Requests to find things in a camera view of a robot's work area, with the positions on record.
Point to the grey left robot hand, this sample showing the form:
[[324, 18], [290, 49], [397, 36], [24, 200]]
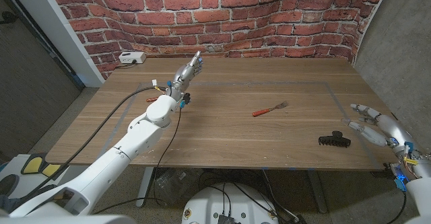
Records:
[[185, 76]]

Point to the black port block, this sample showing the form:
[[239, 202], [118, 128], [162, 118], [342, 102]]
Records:
[[226, 219]]

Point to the white door frame post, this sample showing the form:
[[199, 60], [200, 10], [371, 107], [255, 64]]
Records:
[[50, 25]]

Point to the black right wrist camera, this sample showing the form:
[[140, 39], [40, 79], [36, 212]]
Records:
[[399, 180]]

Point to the brick print backdrop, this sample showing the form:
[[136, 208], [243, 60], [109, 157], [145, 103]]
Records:
[[219, 15]]

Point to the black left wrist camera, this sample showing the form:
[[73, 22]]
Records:
[[185, 99]]

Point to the black hair claw clip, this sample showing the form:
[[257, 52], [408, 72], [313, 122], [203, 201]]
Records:
[[333, 140]]

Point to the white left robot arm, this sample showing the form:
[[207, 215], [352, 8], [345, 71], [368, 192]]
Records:
[[134, 143]]

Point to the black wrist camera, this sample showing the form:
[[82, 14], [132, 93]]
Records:
[[185, 99], [399, 180]]

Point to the white power box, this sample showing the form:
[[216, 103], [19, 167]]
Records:
[[132, 57]]

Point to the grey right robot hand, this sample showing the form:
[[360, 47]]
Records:
[[387, 126]]

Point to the clear plastic bag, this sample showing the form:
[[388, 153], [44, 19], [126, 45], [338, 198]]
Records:
[[173, 182]]

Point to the grey metal table leg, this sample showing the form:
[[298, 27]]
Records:
[[317, 190], [144, 187]]

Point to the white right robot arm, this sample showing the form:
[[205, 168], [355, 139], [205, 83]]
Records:
[[421, 197]]

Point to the white robot torso base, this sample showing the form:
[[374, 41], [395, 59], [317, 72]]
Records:
[[208, 204]]

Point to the white floor platform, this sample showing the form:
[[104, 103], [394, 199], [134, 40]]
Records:
[[28, 183]]

